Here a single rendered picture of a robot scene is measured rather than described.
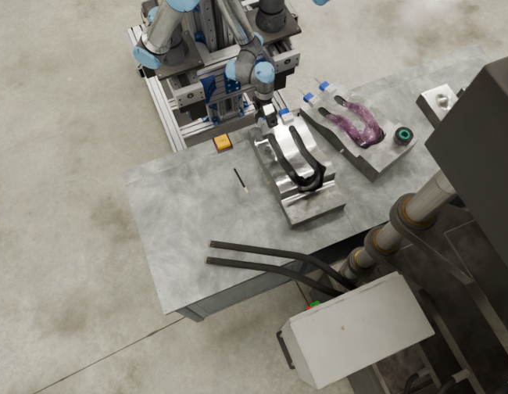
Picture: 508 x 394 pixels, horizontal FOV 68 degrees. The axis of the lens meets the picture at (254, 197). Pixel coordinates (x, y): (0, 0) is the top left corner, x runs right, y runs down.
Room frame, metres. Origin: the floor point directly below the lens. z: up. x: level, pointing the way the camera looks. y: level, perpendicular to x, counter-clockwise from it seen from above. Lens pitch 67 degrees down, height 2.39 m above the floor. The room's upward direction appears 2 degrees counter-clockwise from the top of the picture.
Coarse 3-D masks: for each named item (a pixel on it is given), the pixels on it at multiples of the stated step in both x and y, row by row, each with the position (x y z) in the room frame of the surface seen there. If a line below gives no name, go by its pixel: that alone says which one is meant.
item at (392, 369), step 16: (336, 288) 0.25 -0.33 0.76; (400, 352) -0.01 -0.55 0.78; (416, 352) -0.01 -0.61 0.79; (384, 368) -0.07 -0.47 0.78; (400, 368) -0.07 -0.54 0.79; (416, 368) -0.07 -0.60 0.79; (384, 384) -0.12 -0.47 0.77; (400, 384) -0.12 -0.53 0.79; (416, 384) -0.12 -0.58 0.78; (432, 384) -0.13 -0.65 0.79
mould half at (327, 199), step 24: (264, 144) 0.89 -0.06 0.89; (288, 144) 0.89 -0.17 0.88; (312, 144) 0.88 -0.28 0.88; (264, 168) 0.78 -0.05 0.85; (312, 168) 0.73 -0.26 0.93; (288, 192) 0.63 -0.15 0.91; (312, 192) 0.65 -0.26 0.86; (336, 192) 0.64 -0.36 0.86; (288, 216) 0.55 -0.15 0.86; (312, 216) 0.54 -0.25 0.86
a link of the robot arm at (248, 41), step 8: (216, 0) 1.16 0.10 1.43; (224, 0) 1.16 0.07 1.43; (232, 0) 1.17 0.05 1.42; (224, 8) 1.15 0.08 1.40; (232, 8) 1.15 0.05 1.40; (240, 8) 1.17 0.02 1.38; (224, 16) 1.16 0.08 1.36; (232, 16) 1.15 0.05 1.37; (240, 16) 1.15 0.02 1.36; (232, 24) 1.14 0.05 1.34; (240, 24) 1.14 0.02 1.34; (248, 24) 1.16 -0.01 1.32; (232, 32) 1.15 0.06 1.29; (240, 32) 1.14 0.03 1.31; (248, 32) 1.14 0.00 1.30; (240, 40) 1.13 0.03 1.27; (248, 40) 1.13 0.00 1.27; (256, 40) 1.16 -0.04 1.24; (248, 48) 1.12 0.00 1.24; (256, 48) 1.13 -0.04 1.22; (256, 56) 1.11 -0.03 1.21
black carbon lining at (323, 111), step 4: (336, 96) 1.16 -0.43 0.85; (340, 96) 1.16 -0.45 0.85; (336, 100) 1.14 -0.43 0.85; (340, 100) 1.14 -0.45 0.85; (344, 100) 1.14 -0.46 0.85; (340, 104) 1.12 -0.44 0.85; (320, 108) 1.10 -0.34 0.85; (324, 108) 1.10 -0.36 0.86; (320, 112) 1.08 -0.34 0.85; (324, 112) 1.08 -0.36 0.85; (328, 112) 1.07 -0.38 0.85; (324, 116) 1.05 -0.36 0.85; (380, 136) 0.92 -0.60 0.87; (384, 136) 0.91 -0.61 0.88; (380, 140) 0.90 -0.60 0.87; (356, 144) 0.87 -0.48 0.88; (372, 144) 0.88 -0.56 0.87; (376, 144) 0.85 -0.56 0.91; (364, 148) 0.86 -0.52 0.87
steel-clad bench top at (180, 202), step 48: (480, 48) 1.48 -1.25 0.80; (384, 96) 1.19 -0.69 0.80; (240, 144) 0.95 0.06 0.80; (144, 192) 0.71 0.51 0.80; (192, 192) 0.70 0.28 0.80; (240, 192) 0.69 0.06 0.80; (384, 192) 0.66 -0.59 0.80; (144, 240) 0.48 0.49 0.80; (192, 240) 0.47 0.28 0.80; (240, 240) 0.46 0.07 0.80; (288, 240) 0.45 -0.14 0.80; (336, 240) 0.45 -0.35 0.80; (192, 288) 0.26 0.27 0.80
